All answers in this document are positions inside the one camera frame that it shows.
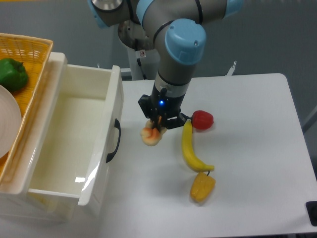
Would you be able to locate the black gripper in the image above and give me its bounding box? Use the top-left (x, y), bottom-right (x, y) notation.
top-left (138, 85), bottom-right (186, 131)

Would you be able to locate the round bread roll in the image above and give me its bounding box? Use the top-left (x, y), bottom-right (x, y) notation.
top-left (140, 120), bottom-right (167, 146)

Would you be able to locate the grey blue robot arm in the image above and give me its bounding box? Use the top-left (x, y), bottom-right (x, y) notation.
top-left (88, 0), bottom-right (243, 129)

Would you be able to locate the open white upper drawer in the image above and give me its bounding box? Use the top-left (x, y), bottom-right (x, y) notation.
top-left (29, 65), bottom-right (124, 220)

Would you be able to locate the white drawer cabinet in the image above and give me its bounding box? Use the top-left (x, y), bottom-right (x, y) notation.
top-left (0, 52), bottom-right (67, 221)

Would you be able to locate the red bell pepper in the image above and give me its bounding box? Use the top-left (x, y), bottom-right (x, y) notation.
top-left (189, 110), bottom-right (214, 130)

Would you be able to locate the yellow banana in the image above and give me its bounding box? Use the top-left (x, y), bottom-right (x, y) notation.
top-left (181, 120), bottom-right (214, 172)

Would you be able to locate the yellow bell pepper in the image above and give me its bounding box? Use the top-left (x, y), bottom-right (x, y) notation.
top-left (190, 172), bottom-right (216, 202)

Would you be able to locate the yellow woven basket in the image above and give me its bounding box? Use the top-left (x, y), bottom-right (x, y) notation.
top-left (0, 33), bottom-right (53, 180)

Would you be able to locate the white plate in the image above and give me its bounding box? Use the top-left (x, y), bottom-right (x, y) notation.
top-left (0, 86), bottom-right (22, 157)

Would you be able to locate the green bell pepper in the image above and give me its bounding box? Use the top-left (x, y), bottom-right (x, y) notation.
top-left (0, 58), bottom-right (29, 92)

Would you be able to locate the black object at table edge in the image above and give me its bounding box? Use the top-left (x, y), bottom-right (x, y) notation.
top-left (306, 201), bottom-right (317, 227)

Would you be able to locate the black drawer handle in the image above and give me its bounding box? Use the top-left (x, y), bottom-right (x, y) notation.
top-left (106, 119), bottom-right (121, 163)

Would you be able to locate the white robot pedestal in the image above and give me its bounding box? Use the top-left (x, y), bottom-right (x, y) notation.
top-left (117, 19), bottom-right (161, 81)

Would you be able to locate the black cable on pedestal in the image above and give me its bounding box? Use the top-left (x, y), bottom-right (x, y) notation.
top-left (134, 39), bottom-right (148, 80)

